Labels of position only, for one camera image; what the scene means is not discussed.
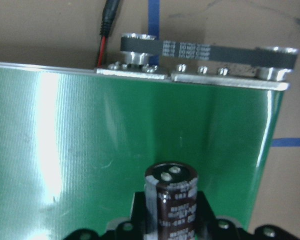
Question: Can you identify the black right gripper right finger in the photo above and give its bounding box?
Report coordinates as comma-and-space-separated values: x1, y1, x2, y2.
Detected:
194, 191, 216, 235

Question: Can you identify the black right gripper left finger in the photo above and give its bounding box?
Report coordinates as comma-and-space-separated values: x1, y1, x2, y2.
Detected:
130, 191, 147, 223

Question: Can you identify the brown cylindrical capacitor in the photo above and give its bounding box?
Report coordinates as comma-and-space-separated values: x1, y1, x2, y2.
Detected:
144, 162, 198, 240

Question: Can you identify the green conveyor belt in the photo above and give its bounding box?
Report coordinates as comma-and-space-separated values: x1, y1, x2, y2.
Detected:
0, 62, 292, 240

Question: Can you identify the black timing belt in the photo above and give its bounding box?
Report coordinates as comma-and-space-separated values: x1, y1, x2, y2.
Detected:
120, 37, 299, 70

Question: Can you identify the red black conveyor cable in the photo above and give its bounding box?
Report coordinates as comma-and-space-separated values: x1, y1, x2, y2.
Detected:
96, 0, 123, 67

